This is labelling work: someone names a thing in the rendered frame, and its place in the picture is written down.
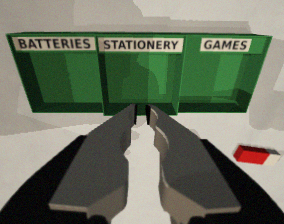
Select green rack of labelled bins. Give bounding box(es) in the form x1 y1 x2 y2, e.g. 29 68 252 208
5 32 273 116

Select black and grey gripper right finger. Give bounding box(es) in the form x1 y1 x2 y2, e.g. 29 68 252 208
145 104 284 224

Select red and white eraser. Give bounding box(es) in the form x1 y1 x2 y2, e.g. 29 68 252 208
234 145 281 166

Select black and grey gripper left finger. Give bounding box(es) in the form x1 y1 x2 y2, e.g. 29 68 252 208
0 103 137 224

